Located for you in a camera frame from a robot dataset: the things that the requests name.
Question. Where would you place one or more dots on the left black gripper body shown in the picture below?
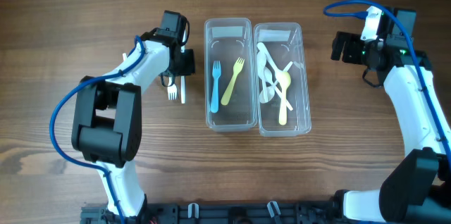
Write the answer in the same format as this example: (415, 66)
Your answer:
(186, 63)

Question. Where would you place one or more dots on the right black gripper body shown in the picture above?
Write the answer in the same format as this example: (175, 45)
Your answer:
(356, 50)

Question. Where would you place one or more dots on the slim white fork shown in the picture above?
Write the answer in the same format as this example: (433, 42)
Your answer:
(182, 82)

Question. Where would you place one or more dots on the small white fork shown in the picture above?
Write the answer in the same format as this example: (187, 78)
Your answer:
(172, 89)

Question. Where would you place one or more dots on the light blue fork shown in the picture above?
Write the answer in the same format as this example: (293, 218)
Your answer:
(216, 73)

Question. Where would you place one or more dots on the cream yellow fork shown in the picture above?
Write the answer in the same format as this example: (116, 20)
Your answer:
(237, 68)

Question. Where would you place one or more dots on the yellow green spoon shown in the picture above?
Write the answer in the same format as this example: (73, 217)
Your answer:
(282, 119)

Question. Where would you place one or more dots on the white spoon wide handle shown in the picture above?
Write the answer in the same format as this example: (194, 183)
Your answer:
(264, 53)

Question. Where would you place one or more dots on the clear white spoon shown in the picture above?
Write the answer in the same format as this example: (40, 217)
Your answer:
(261, 63)

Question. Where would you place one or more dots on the white spoon bowl up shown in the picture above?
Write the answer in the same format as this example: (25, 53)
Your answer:
(269, 78)

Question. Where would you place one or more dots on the white spoon thin handle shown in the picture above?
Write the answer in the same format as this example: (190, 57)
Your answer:
(270, 91)

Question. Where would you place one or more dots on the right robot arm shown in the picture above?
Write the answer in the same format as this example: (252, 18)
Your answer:
(418, 190)

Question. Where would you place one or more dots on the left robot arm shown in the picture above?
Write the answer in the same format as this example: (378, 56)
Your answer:
(107, 124)

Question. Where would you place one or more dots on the left clear plastic container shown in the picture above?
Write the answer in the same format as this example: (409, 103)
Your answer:
(225, 40)

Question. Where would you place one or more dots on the clear plastic container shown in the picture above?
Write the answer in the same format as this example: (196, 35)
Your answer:
(225, 40)
(284, 42)

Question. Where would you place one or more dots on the right clear plastic container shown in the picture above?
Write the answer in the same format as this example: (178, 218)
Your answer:
(284, 42)

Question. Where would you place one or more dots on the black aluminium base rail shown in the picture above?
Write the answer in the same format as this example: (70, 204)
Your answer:
(314, 212)

